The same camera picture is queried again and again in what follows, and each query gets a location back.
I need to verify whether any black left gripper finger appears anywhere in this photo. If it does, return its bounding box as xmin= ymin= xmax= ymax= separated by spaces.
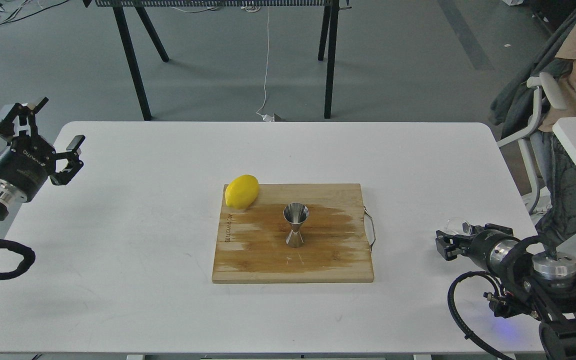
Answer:
xmin=0 ymin=96 xmax=49 ymax=151
xmin=49 ymin=134 xmax=86 ymax=186

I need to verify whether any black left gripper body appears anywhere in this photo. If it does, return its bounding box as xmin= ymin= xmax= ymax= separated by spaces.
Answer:
xmin=0 ymin=136 xmax=57 ymax=203

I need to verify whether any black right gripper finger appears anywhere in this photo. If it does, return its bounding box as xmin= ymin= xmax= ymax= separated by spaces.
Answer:
xmin=435 ymin=230 xmax=469 ymax=261
xmin=470 ymin=223 xmax=514 ymax=237

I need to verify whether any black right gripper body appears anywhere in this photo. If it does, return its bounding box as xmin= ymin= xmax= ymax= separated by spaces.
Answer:
xmin=467 ymin=230 xmax=519 ymax=277

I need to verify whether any small clear glass cup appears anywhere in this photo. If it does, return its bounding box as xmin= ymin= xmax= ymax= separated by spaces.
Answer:
xmin=443 ymin=217 xmax=473 ymax=236

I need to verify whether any steel jigger measuring cup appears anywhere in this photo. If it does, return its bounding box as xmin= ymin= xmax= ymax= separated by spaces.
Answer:
xmin=283 ymin=202 xmax=310 ymax=248

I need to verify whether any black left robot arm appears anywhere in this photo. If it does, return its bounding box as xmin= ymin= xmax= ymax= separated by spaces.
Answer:
xmin=0 ymin=98 xmax=85 ymax=281

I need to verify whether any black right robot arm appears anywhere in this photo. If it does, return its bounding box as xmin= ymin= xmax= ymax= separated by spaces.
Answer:
xmin=435 ymin=221 xmax=576 ymax=360

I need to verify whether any dark grey jacket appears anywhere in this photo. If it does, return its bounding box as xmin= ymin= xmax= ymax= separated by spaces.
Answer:
xmin=490 ymin=7 xmax=576 ymax=139

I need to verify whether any white office chair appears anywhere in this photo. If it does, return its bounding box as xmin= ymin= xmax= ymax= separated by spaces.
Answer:
xmin=496 ymin=71 xmax=567 ymax=215

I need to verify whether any yellow lemon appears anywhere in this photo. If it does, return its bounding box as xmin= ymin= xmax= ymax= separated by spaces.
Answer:
xmin=224 ymin=174 xmax=259 ymax=210

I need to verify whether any person in beige shirt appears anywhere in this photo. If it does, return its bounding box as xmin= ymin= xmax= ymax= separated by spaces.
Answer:
xmin=531 ymin=25 xmax=576 ymax=244

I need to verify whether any wooden cutting board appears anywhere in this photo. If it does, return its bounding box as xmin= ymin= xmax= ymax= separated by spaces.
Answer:
xmin=211 ymin=183 xmax=374 ymax=284

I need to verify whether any white hanging cable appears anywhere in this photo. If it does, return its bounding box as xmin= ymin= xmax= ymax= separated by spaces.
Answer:
xmin=255 ymin=6 xmax=285 ymax=122

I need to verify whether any black metal table frame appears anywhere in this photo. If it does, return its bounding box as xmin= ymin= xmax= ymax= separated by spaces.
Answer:
xmin=83 ymin=0 xmax=352 ymax=121

